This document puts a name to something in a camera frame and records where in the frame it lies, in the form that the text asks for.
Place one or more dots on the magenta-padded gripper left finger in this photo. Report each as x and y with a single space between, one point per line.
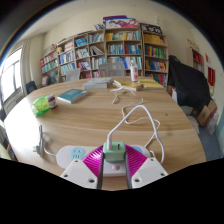
80 171

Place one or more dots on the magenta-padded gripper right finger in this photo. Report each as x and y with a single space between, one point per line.
150 170

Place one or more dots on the small green charger block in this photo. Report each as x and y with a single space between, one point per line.
114 151

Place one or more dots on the white power strip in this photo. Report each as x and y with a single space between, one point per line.
75 155

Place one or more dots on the scattered white papers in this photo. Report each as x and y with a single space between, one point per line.
193 124

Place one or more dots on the small jar with red label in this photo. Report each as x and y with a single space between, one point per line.
52 101

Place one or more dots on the teal book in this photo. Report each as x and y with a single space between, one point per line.
73 95

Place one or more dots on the green plastic bag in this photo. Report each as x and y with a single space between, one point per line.
40 106

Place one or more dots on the cardboard box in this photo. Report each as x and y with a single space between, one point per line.
205 115

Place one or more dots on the yellow-green chair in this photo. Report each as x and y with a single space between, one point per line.
3 151

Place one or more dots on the yellow book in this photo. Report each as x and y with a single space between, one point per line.
131 85

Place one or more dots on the grey book stack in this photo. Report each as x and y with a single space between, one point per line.
98 83

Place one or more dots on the black cloth cover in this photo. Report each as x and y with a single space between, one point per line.
188 83

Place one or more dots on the grey office chair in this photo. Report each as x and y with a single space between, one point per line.
73 75
111 70

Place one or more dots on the black chair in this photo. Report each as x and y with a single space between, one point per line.
31 87

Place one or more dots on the white bottle with red label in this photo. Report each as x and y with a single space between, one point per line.
134 73

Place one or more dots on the window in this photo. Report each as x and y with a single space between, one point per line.
10 76

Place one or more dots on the wooden bookshelf unit with books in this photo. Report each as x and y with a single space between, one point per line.
116 48

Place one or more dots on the red wall poster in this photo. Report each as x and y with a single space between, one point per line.
211 76

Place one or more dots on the small wall shelf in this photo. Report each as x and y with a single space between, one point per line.
197 59

